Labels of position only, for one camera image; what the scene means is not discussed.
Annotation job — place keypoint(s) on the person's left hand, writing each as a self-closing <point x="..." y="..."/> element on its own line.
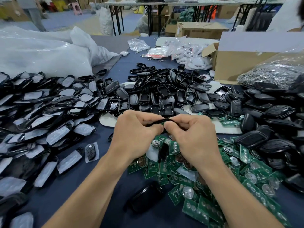
<point x="135" y="135"/>

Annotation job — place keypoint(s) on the person's right hand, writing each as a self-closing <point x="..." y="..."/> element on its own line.
<point x="197" y="140"/>

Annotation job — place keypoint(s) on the pile of green circuit boards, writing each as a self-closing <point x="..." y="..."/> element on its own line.
<point x="166" y="175"/>

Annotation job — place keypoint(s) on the pile of black shell halves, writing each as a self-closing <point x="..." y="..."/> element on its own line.
<point x="168" y="90"/>

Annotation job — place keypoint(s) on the lone glossy black shell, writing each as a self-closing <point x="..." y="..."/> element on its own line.
<point x="145" y="198"/>

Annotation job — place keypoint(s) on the pile of assembled black fobs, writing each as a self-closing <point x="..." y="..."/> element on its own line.
<point x="273" y="125"/>

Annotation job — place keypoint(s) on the pile of shells with pads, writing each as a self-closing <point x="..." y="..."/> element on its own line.
<point x="42" y="123"/>

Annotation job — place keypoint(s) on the person's left forearm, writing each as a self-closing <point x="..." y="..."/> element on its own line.
<point x="85" y="197"/>

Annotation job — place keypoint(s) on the person's right forearm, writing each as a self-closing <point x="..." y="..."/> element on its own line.
<point x="240" y="199"/>

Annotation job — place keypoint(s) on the clear plastic film piece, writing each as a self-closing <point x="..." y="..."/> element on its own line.
<point x="152" y="153"/>

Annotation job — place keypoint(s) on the small white object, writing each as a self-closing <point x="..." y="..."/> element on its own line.
<point x="124" y="53"/>

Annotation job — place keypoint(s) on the heap of clear parts bags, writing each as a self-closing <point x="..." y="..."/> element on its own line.
<point x="192" y="55"/>

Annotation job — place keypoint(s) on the clear bag with red label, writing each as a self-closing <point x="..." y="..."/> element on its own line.
<point x="157" y="52"/>

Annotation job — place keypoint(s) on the large open cardboard box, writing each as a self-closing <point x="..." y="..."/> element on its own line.
<point x="244" y="64"/>

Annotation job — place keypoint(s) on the small crumpled clear plastic bag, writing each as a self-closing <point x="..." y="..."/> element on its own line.
<point x="138" y="45"/>

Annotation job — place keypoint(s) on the clear bag of metal parts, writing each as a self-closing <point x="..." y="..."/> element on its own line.
<point x="279" y="72"/>

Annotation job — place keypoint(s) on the brown cardboard box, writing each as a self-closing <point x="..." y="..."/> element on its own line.
<point x="203" y="30"/>

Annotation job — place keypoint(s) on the white sack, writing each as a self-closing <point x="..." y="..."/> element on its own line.
<point x="105" y="21"/>

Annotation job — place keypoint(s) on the large white plastic bag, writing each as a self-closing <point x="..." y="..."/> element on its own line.
<point x="40" y="52"/>

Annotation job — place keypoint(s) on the long white table top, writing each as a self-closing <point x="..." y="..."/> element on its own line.
<point x="190" y="2"/>

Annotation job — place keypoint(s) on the pink plastic stool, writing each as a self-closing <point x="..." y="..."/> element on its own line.
<point x="76" y="8"/>

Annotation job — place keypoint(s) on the tan cardboard box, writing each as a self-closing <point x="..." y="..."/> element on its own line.
<point x="8" y="10"/>

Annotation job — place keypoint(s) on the black metal table frame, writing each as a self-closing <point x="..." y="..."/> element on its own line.
<point x="118" y="19"/>

